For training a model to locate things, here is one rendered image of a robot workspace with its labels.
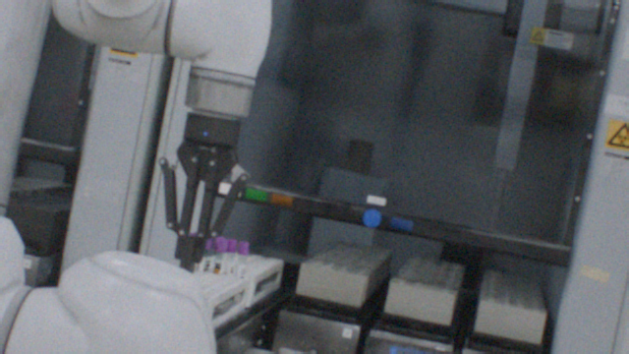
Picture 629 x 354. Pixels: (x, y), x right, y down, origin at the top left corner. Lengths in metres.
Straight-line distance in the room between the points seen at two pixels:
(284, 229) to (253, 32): 1.30
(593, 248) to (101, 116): 0.87
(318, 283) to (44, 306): 1.11
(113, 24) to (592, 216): 0.89
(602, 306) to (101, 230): 0.86
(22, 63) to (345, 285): 1.10
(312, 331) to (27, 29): 1.05
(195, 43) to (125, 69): 0.56
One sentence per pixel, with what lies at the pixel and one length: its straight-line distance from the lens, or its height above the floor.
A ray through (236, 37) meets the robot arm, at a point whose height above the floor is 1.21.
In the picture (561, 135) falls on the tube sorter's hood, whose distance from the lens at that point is 2.19.
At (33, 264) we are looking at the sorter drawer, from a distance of 2.26.
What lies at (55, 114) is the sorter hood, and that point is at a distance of 2.32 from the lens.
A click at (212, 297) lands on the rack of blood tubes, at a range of 1.77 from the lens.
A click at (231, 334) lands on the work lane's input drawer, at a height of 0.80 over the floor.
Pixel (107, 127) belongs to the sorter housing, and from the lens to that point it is 2.30.
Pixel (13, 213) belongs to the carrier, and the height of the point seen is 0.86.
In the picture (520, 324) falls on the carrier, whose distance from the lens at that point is 2.21.
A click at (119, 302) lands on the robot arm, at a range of 1.13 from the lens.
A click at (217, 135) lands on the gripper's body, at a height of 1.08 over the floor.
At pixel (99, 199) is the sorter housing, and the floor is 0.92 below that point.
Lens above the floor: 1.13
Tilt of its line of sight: 3 degrees down
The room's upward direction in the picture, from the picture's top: 11 degrees clockwise
